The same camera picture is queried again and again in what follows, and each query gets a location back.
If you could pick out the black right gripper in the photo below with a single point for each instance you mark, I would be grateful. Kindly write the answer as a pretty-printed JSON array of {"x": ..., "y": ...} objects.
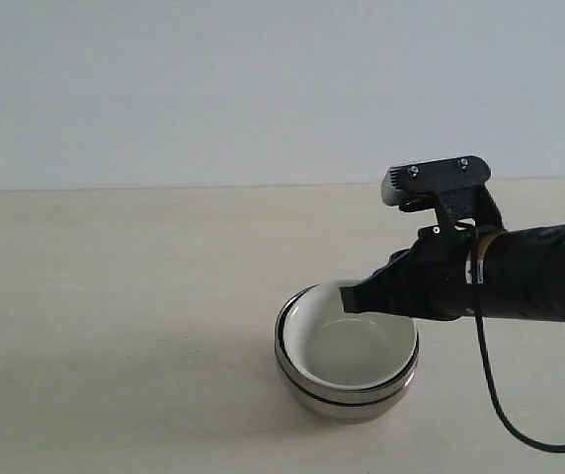
[{"x": 427, "y": 281}]

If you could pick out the cream ceramic bowl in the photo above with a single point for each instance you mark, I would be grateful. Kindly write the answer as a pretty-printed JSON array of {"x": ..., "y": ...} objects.
[{"x": 345, "y": 351}]

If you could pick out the stainless steel bowl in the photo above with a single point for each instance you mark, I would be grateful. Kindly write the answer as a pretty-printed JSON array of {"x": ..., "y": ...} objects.
[
  {"x": 349, "y": 413},
  {"x": 338, "y": 396}
]

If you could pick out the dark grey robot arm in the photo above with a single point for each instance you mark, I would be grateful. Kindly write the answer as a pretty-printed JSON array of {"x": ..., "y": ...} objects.
[{"x": 516, "y": 275}]

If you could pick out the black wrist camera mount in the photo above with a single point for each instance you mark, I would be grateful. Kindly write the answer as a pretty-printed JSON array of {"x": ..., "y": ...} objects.
[{"x": 454, "y": 188}]

